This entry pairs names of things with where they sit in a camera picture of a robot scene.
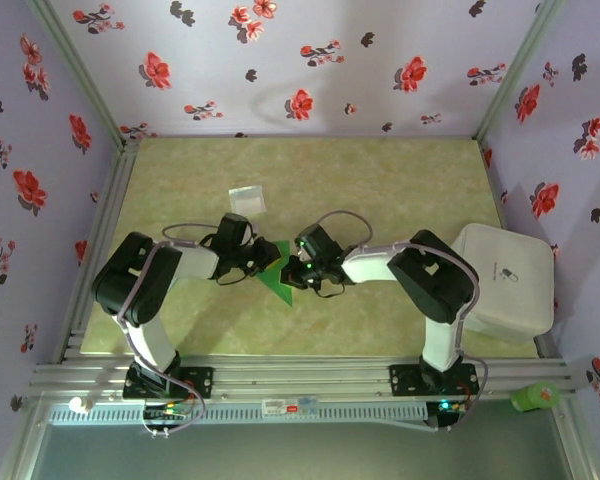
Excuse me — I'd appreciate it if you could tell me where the green paper sheet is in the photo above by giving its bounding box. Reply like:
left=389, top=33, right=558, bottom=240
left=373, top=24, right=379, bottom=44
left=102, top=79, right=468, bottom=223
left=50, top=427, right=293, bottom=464
left=257, top=240, right=295, bottom=307

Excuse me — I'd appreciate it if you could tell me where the clear plastic zip bag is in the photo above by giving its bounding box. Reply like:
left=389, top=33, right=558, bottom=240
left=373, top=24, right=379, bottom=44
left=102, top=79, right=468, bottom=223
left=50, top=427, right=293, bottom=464
left=228, top=184, right=268, bottom=217

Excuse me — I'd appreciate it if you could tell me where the white barcode label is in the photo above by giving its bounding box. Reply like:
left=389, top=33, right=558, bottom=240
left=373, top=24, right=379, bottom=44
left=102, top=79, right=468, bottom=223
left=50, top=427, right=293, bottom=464
left=261, top=398, right=301, bottom=416

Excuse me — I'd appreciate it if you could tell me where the white plastic storage box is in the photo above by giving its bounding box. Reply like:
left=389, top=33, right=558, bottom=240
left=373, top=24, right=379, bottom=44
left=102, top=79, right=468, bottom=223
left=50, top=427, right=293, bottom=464
left=449, top=222, right=555, bottom=346

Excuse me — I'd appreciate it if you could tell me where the green plastic cup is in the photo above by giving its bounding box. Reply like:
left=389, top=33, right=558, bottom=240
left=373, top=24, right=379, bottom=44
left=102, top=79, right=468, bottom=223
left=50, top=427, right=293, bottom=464
left=510, top=382, right=561, bottom=414

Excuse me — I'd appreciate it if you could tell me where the wide aluminium frame beam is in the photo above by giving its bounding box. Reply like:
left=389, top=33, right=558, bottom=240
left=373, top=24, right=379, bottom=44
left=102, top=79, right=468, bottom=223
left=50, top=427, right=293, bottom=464
left=29, top=355, right=596, bottom=399

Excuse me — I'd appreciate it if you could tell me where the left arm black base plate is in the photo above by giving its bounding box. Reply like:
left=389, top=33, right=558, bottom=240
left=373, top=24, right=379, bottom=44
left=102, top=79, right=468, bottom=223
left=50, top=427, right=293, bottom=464
left=123, top=366, right=215, bottom=401

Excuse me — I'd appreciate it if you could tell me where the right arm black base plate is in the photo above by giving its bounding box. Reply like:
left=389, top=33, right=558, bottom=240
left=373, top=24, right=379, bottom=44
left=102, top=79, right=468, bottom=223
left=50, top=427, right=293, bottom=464
left=388, top=363, right=480, bottom=399

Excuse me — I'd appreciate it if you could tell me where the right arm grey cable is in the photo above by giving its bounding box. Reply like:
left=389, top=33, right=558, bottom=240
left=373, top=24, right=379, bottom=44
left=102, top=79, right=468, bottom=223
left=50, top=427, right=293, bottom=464
left=309, top=209, right=491, bottom=432

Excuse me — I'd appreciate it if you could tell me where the white slotted cable duct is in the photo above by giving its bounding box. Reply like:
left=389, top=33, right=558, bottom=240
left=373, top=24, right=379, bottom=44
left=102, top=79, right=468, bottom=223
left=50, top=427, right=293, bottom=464
left=47, top=402, right=429, bottom=426

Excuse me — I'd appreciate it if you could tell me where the aluminium frame post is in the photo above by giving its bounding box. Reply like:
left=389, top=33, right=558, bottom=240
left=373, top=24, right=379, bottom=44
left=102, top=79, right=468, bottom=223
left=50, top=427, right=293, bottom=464
left=27, top=0, right=134, bottom=149
left=473, top=0, right=567, bottom=144

